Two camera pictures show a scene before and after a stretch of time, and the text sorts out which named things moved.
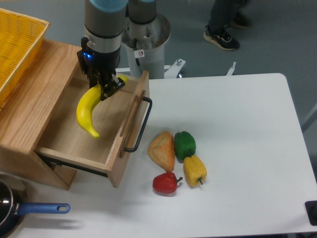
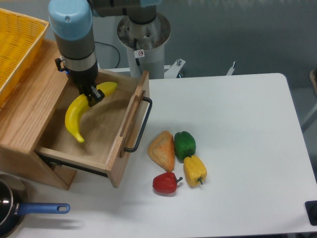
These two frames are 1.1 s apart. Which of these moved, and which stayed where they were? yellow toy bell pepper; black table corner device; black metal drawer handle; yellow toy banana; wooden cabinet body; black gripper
Moved: black gripper; yellow toy banana
Stayed: black table corner device; wooden cabinet body; yellow toy bell pepper; black metal drawer handle
